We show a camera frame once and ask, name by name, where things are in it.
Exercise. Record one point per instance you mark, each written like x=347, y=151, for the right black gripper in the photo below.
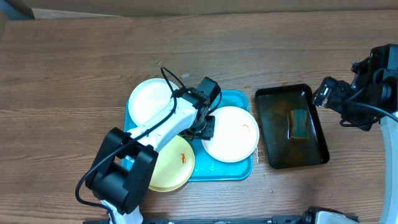
x=331, y=91

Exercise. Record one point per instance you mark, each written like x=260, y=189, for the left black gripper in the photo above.
x=208, y=134

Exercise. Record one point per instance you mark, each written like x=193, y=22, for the green yellow sponge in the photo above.
x=298, y=124

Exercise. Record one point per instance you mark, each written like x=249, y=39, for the white plate with stain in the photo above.
x=235, y=137

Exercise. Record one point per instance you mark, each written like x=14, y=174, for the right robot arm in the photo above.
x=370, y=98

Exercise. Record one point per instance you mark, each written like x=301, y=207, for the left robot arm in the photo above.
x=122, y=169

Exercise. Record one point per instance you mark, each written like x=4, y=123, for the black water tray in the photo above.
x=273, y=105

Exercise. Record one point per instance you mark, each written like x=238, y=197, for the teal plastic tray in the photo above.
x=209, y=169

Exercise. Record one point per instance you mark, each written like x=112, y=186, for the yellow plate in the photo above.
x=174, y=166

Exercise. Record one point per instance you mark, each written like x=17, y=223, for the cardboard panel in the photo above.
x=195, y=7

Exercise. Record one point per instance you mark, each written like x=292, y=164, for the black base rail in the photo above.
x=294, y=219

